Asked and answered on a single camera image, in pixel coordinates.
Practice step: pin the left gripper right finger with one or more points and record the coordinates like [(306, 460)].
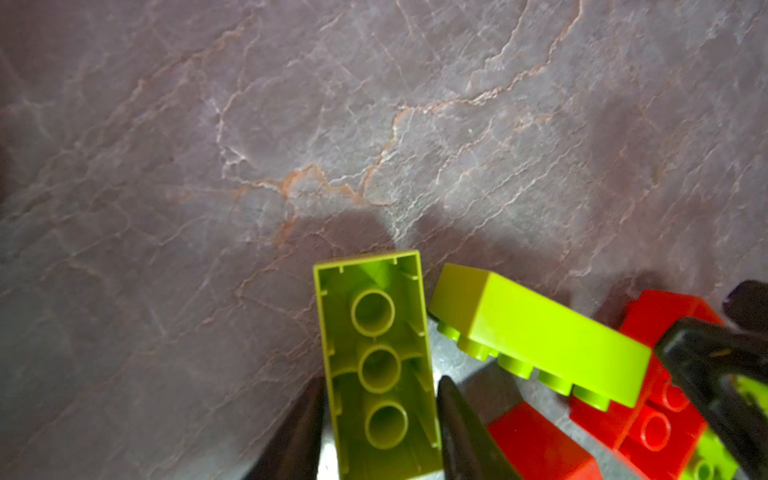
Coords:
[(468, 450)]

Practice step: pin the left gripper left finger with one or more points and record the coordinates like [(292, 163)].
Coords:
[(294, 450)]

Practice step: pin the red long brick right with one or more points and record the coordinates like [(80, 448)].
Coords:
[(657, 437)]

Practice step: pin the green brick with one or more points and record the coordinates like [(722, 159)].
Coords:
[(378, 370), (488, 315), (711, 460)]

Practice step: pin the red small brick right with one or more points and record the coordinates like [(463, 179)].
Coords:
[(537, 449)]

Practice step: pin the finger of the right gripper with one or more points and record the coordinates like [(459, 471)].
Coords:
[(723, 372)]

